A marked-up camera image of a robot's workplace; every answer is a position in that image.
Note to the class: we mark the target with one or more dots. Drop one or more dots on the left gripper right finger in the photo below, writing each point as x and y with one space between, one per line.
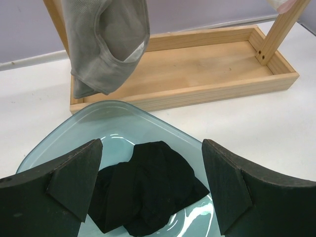
253 201

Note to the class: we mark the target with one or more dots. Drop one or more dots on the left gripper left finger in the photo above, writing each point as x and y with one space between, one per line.
51 199

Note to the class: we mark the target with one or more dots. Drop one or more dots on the black underwear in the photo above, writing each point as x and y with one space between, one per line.
143 193

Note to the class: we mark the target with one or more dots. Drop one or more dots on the white pink underwear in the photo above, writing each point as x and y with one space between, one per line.
281 6

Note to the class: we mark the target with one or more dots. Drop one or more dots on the grey underwear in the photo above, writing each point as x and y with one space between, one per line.
106 39

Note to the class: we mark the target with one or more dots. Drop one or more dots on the teal plastic basin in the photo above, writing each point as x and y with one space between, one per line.
120 126

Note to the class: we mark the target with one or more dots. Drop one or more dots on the wooden rack stand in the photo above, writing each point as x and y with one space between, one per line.
193 67

